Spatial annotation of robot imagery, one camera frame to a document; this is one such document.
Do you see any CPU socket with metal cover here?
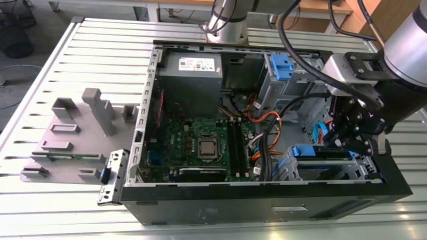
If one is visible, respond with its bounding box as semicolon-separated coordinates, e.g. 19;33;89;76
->
197;134;225;162

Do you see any silver CPU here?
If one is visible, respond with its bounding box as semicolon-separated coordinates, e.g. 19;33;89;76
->
199;140;218;154

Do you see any blue VGA port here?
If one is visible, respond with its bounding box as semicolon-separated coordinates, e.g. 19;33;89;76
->
149;151;166;166

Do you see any yellow black wire bundle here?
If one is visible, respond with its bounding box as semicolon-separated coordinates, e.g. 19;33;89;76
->
217;103;237;118

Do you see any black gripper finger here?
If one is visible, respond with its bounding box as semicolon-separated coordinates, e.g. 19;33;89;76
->
322;124;394;156
329;96;382;136

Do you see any grey power supply unit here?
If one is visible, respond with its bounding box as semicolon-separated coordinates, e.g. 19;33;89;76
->
157;52;225;118

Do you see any black open PC case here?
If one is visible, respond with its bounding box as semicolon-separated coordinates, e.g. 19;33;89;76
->
118;38;416;225

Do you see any white metal desk frame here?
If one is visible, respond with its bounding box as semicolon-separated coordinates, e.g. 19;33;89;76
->
133;0;215;25

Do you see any hard disk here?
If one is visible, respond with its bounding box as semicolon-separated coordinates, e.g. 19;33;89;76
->
273;145;357;181

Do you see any wooden top desk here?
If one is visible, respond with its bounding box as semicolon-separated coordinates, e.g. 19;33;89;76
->
293;0;355;35

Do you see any power wire with black connector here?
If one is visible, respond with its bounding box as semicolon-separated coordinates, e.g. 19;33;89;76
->
323;118;337;141

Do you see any black cable bundle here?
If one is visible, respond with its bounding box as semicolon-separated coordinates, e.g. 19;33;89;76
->
259;91;335;181

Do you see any metal card retention bracket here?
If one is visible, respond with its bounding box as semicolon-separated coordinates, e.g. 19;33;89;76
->
97;148;133;206

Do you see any black RAM slot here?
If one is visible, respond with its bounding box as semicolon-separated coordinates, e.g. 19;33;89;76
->
235;118;247;177
231;118;242;177
227;118;239;177
239;118;251;177

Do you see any black graphics card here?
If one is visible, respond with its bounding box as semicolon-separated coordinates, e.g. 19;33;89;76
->
169;166;229;183

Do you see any black waste bin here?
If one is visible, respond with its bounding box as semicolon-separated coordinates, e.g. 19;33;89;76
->
0;33;35;60

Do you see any grey parts rack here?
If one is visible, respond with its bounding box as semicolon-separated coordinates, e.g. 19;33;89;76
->
19;87;142;185

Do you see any wooden cabinet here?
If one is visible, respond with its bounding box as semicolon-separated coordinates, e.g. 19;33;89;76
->
358;0;422;51

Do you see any blue data wire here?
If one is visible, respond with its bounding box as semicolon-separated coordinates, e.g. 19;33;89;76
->
313;120;331;146

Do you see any metal disk bay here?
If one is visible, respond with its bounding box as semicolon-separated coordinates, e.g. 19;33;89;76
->
271;143;381;181

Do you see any green motherboard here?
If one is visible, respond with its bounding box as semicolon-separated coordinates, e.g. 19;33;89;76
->
143;116;266;183

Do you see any orange red yellow wire bundle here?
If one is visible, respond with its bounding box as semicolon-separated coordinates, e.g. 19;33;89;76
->
249;111;285;162

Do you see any black camera cable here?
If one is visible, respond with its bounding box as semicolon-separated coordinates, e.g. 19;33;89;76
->
326;0;381;42
357;0;388;50
275;0;382;111

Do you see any metal optical drive cage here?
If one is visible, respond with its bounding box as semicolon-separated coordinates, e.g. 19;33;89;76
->
258;51;335;112

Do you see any blue drive cage latch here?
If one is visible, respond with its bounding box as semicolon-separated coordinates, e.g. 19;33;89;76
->
270;53;295;81

